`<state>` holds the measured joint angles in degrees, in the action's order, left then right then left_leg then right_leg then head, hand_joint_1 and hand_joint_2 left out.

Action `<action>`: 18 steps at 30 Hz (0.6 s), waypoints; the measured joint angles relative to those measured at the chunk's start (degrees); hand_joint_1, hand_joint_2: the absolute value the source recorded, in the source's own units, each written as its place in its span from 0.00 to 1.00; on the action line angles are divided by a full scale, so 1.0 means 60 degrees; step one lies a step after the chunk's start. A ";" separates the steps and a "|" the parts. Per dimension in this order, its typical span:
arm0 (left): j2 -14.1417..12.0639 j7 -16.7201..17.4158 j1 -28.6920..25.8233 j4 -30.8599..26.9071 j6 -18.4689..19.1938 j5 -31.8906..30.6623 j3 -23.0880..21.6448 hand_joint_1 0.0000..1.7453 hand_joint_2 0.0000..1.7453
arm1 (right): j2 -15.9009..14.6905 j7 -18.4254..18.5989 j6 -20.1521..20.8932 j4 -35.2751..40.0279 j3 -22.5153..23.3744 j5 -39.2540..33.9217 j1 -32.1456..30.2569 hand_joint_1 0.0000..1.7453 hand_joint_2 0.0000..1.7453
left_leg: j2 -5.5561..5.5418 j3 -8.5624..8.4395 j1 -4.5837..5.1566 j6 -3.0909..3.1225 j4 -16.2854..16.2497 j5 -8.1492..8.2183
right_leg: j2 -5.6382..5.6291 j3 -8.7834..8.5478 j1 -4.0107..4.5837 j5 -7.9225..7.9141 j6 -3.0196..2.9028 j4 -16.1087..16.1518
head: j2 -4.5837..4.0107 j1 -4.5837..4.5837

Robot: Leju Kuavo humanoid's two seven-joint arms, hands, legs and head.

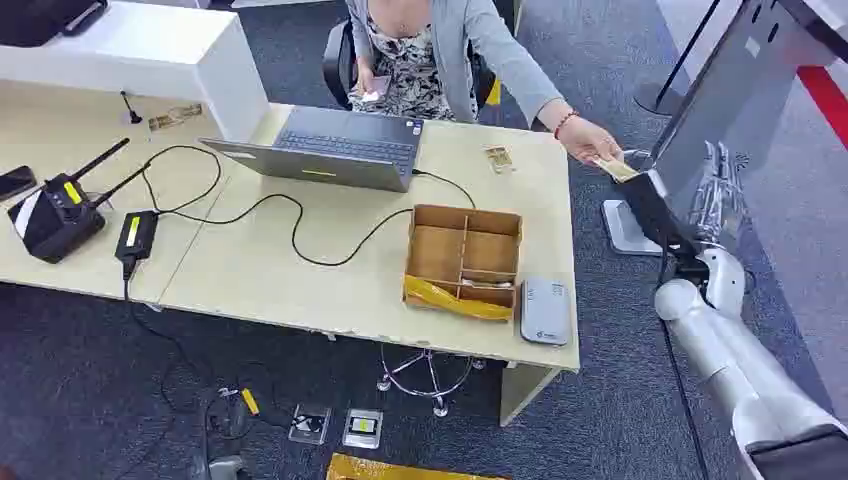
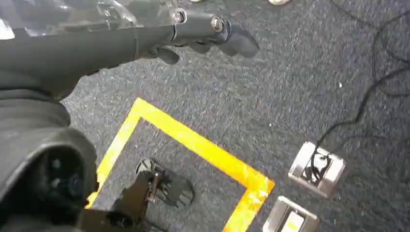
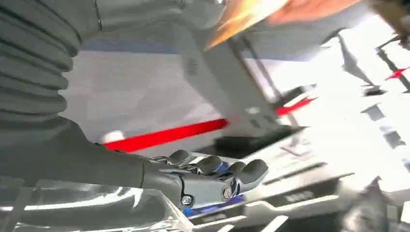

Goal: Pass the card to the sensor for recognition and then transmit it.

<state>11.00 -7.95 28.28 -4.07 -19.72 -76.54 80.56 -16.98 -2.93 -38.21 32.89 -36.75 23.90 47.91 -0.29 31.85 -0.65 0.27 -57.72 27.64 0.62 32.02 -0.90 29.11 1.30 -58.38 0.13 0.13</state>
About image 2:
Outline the black robot leg and foot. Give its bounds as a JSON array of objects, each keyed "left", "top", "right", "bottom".
[{"left": 76, "top": 158, "right": 196, "bottom": 232}]

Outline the ribbed grey left arm sleeve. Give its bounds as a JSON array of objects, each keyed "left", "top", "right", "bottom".
[{"left": 0, "top": 89, "right": 70, "bottom": 130}]

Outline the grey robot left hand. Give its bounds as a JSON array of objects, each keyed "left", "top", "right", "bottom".
[{"left": 0, "top": 0, "right": 260, "bottom": 213}]

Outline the yellow floor tape outline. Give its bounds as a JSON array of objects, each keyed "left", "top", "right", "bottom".
[{"left": 85, "top": 97, "right": 276, "bottom": 232}]

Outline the black mains cable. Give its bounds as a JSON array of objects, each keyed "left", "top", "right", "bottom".
[{"left": 302, "top": 11, "right": 410, "bottom": 188}]

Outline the steel floor socket with plug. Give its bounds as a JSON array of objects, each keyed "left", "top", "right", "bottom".
[{"left": 287, "top": 141, "right": 347, "bottom": 199}]

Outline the steel floor socket with label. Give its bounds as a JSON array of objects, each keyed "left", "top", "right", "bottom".
[{"left": 263, "top": 196, "right": 321, "bottom": 232}]

